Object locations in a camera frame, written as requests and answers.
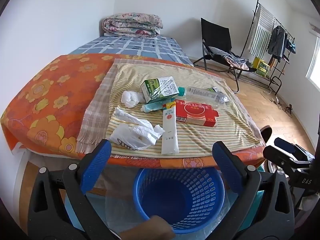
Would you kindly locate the person's teal trouser leg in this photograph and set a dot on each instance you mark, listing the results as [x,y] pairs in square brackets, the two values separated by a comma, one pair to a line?
[255,212]

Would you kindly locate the dark jacket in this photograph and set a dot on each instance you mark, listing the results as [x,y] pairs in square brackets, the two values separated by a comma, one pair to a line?
[276,42]

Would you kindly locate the clear plastic bottle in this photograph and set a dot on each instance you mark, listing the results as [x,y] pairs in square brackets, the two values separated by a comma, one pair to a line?
[205,95]

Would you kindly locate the folded floral quilt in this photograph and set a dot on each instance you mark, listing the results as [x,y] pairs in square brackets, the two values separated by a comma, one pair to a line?
[132,25]

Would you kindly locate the yellow plastic crate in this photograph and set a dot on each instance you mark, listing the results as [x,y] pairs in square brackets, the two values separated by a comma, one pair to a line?
[261,66]

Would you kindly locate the black folding chair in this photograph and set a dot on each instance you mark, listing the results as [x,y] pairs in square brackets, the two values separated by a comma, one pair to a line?
[215,35]

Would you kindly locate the teal toothpaste tube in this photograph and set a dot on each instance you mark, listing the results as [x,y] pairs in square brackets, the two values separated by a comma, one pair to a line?
[150,108]

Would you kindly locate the window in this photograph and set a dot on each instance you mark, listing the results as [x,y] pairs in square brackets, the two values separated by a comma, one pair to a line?
[315,62]

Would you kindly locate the red cardboard box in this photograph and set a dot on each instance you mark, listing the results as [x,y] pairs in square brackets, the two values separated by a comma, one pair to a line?
[195,112]

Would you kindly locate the white round floor device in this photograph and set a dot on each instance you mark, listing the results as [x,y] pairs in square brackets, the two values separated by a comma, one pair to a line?
[271,166]

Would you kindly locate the green white milk carton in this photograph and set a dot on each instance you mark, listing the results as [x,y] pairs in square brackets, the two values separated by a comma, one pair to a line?
[160,90]

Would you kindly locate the striped cloth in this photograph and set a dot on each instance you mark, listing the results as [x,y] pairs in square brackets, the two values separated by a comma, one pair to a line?
[235,61]

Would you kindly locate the yellow striped towel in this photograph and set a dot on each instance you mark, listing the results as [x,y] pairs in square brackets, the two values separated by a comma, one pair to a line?
[212,137]

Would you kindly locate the long white box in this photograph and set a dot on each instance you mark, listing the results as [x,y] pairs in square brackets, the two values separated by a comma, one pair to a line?
[170,130]

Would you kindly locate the green foil wrapper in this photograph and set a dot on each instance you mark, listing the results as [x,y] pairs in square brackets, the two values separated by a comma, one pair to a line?
[212,89]

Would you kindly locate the white bed frame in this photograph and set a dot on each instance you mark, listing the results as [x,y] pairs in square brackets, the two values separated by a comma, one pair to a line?
[21,170]

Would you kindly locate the green white striped towel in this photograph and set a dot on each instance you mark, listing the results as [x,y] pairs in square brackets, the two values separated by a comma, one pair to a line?
[261,35]

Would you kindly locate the blue plastic basket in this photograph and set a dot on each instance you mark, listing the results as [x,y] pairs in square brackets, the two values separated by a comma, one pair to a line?
[175,195]

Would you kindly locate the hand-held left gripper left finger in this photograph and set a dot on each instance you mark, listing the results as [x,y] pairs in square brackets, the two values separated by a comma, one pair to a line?
[96,162]

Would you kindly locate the teal garment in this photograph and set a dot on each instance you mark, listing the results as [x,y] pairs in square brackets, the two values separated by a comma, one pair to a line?
[291,46]

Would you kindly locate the black drying rack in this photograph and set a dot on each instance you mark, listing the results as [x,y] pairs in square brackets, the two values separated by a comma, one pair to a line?
[275,78]

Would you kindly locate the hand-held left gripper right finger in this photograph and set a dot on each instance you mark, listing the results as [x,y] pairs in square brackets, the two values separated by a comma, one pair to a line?
[228,165]

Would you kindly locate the small teal container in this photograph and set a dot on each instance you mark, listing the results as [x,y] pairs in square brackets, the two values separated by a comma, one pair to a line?
[181,91]

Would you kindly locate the white plastic bag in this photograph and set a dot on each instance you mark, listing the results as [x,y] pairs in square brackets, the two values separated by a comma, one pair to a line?
[132,132]

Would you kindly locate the orange floral bedsheet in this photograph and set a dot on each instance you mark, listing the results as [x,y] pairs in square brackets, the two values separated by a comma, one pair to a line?
[50,85]

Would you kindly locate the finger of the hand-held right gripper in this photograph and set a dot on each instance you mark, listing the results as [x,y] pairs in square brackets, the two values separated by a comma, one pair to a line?
[280,158]
[285,144]

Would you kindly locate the beige plaid towel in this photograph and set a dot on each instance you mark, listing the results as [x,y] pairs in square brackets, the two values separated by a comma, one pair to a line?
[95,110]

